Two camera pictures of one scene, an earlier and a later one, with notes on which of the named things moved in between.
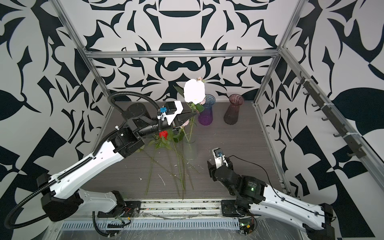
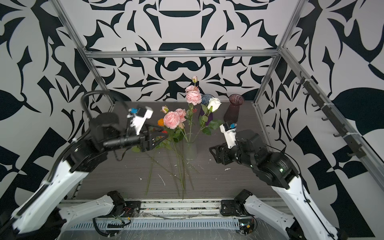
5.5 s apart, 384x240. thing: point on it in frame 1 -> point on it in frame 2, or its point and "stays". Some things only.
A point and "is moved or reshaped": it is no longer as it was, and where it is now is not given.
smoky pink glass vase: (232, 113) stays
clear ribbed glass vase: (190, 153) stays
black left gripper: (178, 118) -> (144, 139)
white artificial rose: (194, 94) -> (213, 105)
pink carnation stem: (182, 131) is moved or reshaped
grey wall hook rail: (356, 148) stays
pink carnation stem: (200, 108) -> (193, 96)
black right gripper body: (212, 171) -> (247, 159)
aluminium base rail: (204, 210) stays
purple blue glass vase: (205, 117) stays
